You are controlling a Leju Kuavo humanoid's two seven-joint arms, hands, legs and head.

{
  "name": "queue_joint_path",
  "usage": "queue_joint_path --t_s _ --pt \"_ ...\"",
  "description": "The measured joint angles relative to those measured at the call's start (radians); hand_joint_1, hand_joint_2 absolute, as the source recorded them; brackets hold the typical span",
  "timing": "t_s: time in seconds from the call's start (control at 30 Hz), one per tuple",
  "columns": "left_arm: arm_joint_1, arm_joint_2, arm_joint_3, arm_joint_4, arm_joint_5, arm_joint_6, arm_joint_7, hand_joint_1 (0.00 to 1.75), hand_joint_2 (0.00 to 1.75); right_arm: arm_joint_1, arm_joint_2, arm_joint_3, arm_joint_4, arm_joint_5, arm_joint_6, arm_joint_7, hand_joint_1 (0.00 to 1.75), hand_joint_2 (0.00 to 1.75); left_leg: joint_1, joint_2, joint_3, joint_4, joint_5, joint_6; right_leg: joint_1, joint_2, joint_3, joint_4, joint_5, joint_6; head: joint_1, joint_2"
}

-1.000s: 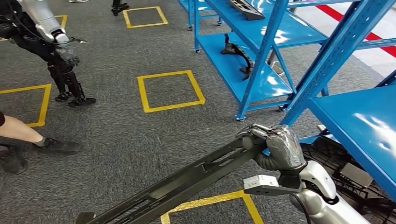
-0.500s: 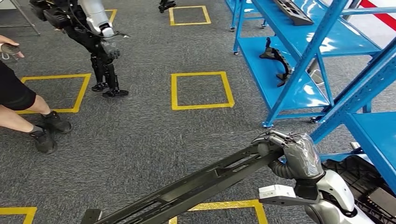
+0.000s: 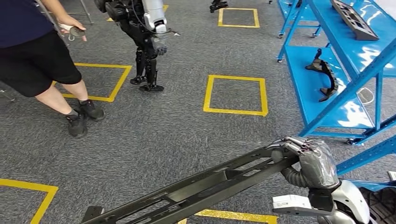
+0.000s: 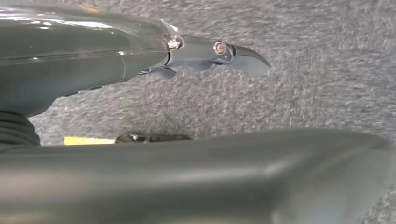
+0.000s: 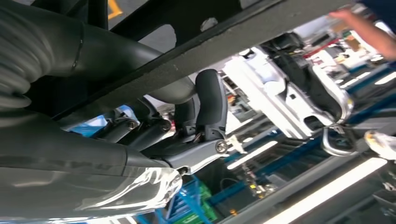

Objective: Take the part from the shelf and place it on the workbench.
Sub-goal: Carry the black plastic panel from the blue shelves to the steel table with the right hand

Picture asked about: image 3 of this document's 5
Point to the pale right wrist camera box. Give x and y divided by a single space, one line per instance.
290 201

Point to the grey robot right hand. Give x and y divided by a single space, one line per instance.
318 167

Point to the person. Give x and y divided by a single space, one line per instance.
28 61

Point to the black perforated plastic part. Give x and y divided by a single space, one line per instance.
355 23

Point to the white grey handheld controller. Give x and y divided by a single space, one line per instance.
77 32

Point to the person's left forearm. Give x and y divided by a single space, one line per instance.
54 9

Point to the black curved plastic part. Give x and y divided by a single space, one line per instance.
331 75

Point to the long black plastic panel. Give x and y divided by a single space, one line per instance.
198 188

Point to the person's left hand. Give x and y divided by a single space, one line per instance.
72 22

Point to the black silver humanoid robot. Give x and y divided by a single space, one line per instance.
145 40
218 5

